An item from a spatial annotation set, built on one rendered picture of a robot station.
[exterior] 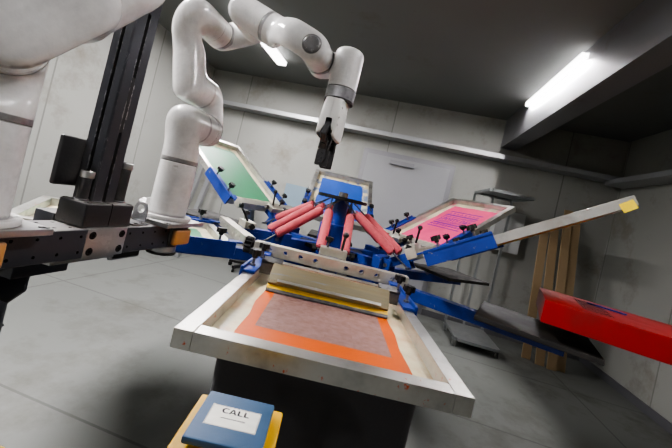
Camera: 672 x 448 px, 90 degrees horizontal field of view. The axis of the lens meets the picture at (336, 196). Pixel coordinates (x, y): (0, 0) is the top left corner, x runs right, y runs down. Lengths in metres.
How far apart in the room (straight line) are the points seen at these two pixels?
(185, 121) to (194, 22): 0.26
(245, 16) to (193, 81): 0.22
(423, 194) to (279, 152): 2.31
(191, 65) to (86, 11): 0.45
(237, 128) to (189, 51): 4.79
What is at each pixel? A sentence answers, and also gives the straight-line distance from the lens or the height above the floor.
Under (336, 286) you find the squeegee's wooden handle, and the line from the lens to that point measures 1.17.
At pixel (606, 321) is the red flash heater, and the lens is 1.65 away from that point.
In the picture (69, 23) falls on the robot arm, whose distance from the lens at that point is 0.63.
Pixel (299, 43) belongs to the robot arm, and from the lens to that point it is 0.88.
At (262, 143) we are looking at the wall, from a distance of 5.58.
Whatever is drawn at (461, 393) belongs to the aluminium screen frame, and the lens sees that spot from 0.78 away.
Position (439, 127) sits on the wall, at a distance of 5.23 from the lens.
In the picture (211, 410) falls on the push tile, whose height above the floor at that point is 0.97.
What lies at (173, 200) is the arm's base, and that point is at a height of 1.19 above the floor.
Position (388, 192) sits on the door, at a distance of 5.00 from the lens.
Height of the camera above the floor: 1.29
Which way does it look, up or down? 1 degrees up
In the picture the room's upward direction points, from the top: 14 degrees clockwise
